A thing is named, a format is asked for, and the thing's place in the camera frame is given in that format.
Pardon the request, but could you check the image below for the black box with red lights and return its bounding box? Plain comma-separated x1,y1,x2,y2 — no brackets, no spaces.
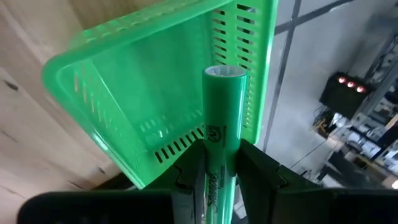
319,72,371,119

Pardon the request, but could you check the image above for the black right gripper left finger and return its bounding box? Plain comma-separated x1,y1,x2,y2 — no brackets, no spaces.
17,138,206,224

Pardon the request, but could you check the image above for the green highlighter marker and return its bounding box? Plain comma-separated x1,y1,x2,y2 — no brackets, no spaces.
201,64,248,224

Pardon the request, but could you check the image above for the green plastic basket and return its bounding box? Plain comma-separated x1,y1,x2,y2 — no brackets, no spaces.
42,0,279,190

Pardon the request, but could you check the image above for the cluttered storage shelf rack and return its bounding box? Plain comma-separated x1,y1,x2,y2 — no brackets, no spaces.
310,12,398,187

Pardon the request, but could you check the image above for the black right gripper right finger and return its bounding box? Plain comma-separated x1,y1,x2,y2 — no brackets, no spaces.
236,138,398,224

